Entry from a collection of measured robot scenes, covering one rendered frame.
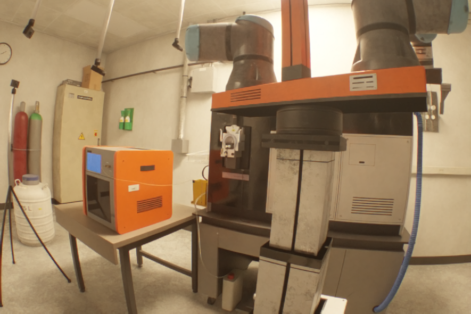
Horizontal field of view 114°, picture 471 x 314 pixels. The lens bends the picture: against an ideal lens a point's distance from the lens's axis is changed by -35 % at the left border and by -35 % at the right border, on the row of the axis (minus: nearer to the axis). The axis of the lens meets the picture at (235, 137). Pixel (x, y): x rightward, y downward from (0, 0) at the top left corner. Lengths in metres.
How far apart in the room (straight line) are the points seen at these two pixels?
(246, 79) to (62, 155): 3.58
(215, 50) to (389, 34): 0.45
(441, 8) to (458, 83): 2.36
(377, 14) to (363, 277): 1.24
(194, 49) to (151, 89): 2.92
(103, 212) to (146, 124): 2.39
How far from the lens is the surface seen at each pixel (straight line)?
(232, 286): 1.70
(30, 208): 2.68
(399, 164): 1.32
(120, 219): 1.23
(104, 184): 1.28
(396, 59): 0.43
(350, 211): 1.32
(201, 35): 0.68
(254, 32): 0.66
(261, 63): 0.63
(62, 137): 3.94
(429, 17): 0.52
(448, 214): 2.81
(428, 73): 0.87
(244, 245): 1.43
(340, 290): 1.45
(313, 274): 0.53
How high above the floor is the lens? 1.20
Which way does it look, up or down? 1 degrees up
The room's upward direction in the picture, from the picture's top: 3 degrees clockwise
